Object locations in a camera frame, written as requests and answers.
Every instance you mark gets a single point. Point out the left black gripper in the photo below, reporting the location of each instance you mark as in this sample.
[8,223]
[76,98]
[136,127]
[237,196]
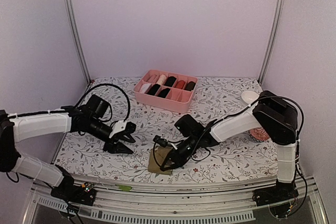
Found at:
[114,148]

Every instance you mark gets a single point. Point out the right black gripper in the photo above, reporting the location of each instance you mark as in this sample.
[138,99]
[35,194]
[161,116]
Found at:
[178,160]

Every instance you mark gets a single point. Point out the khaki underwear cream waistband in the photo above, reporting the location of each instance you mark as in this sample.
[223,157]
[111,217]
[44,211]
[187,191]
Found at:
[156,159]

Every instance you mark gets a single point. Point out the black underwear white trim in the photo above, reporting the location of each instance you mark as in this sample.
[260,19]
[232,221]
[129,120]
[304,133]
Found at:
[164,93]

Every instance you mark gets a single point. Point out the pink divided storage box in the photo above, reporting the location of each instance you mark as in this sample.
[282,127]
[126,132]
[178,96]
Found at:
[177,100]

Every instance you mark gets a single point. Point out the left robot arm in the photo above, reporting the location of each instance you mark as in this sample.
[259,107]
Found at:
[80,118]

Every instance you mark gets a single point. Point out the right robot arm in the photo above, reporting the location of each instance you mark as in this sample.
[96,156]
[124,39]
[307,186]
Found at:
[280,117]

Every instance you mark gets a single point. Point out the black rolled underwear front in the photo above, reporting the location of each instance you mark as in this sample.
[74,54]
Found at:
[153,90]

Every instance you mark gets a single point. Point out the black rolled underwear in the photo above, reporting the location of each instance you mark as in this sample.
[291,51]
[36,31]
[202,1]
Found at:
[153,90]
[170,81]

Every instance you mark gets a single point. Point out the beige rolled underwear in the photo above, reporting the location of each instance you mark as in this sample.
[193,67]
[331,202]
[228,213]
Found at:
[161,80]

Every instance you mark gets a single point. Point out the red rolled underwear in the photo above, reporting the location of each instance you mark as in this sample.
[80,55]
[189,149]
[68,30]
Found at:
[180,84]

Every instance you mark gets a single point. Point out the olive rolled underwear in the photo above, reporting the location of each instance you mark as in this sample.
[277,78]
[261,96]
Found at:
[190,86]

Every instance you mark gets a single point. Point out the black rolled underwear back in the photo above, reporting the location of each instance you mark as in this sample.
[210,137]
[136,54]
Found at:
[170,81]

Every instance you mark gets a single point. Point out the green tape scrap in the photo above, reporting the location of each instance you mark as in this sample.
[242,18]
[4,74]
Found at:
[124,187]

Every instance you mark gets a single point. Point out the white folded cloth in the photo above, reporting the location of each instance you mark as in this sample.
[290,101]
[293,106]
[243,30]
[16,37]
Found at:
[145,88]

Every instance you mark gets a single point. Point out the pink folded cloth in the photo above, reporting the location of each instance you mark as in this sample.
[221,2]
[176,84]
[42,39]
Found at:
[152,78]

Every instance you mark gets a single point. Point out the red patterned bowl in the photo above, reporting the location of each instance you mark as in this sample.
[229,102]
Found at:
[258,135]

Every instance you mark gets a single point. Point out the white bowl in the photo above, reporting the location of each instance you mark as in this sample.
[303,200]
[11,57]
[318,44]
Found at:
[249,96]

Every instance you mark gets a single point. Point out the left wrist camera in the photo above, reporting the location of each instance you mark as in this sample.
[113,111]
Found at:
[118,127]

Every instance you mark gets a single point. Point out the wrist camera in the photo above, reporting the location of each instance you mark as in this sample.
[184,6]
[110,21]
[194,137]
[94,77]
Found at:
[162,142]
[118,127]

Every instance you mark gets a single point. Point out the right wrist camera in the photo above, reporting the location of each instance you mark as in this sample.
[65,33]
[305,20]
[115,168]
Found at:
[162,142]

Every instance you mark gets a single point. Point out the aluminium front rail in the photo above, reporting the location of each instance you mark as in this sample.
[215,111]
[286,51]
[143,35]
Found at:
[226,202]

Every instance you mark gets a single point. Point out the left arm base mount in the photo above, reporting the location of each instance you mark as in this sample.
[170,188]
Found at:
[67,191]

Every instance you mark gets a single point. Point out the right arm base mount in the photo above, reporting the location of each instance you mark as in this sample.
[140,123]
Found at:
[286,192]

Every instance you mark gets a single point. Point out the right aluminium frame post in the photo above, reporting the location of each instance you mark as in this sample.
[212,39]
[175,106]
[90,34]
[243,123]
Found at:
[271,41]

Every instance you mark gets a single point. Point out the aluminium frame post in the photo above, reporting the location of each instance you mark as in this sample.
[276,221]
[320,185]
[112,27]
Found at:
[76,39]
[271,41]

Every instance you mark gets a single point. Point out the left aluminium frame post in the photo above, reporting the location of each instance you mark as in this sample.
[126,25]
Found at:
[76,39]

